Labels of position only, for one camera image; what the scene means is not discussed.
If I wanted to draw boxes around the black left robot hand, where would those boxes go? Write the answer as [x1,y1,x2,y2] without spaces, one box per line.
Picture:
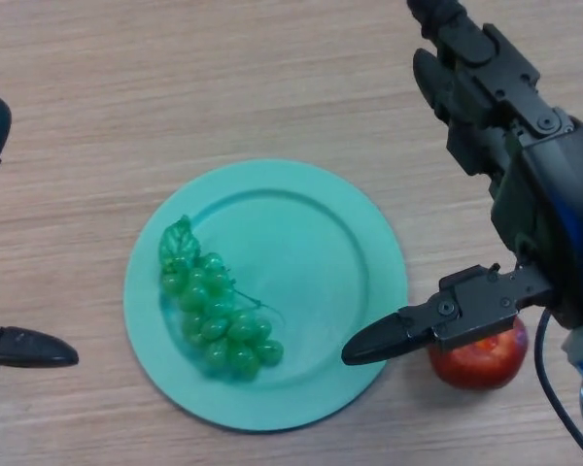
[0,95,80,378]

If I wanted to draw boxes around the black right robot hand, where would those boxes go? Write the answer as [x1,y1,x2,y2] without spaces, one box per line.
[340,0,583,366]

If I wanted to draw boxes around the green grape bunch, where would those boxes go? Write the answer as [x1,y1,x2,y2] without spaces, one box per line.
[157,214,287,383]

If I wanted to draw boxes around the green round plate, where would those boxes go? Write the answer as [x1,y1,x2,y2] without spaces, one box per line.
[122,157,409,433]

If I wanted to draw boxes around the red apple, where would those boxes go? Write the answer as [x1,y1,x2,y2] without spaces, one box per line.
[427,317,530,391]

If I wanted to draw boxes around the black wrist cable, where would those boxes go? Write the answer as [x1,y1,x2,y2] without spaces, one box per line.
[533,308,583,466]

